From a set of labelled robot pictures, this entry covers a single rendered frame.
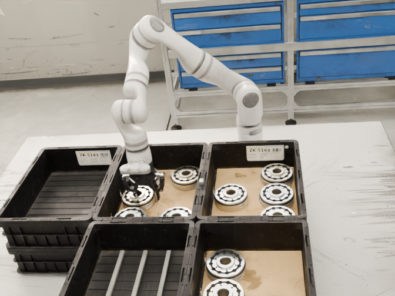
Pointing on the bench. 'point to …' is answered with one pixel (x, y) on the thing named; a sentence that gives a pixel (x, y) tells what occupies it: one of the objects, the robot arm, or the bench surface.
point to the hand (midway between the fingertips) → (147, 197)
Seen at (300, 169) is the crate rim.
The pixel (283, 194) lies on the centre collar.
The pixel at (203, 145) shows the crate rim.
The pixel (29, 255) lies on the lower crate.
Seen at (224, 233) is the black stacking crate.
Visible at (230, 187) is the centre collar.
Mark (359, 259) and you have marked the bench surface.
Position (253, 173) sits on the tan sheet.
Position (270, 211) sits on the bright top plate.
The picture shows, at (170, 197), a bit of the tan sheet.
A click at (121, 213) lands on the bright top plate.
